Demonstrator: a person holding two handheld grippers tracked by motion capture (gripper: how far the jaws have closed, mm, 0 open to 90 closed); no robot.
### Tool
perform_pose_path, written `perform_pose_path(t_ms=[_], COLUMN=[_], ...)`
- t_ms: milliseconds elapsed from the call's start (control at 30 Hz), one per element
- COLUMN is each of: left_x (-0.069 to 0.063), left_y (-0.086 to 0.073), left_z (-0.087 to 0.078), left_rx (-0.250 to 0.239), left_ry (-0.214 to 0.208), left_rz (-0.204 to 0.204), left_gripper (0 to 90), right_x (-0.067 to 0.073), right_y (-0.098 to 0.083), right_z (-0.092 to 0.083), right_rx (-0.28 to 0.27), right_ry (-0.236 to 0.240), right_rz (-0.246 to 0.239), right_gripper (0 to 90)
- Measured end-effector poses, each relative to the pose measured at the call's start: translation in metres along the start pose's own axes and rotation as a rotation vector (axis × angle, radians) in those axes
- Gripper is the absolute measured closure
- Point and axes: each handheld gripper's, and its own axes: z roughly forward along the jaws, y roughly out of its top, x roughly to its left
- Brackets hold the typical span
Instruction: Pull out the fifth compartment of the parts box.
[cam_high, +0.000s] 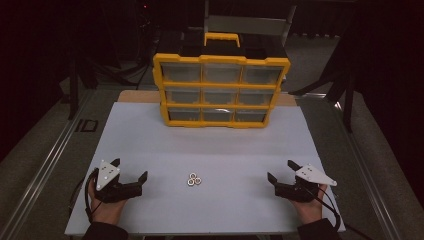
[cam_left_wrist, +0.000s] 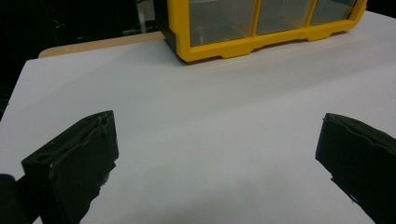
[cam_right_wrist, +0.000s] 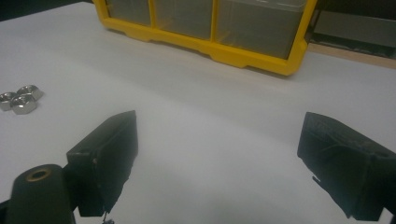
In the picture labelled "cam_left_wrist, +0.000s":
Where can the set of clear organizer drawers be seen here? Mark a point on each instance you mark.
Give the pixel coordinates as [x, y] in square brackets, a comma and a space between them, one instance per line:
[221, 21]

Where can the yellow black drawer organizer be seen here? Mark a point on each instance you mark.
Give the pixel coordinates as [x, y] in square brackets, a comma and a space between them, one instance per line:
[183, 34]

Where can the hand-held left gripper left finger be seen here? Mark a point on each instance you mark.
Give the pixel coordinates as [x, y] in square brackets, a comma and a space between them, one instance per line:
[74, 161]

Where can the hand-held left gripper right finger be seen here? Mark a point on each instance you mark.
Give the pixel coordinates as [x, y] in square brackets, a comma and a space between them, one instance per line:
[364, 161]

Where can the clear plastic drawer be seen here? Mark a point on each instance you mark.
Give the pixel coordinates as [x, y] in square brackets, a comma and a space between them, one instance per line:
[283, 15]

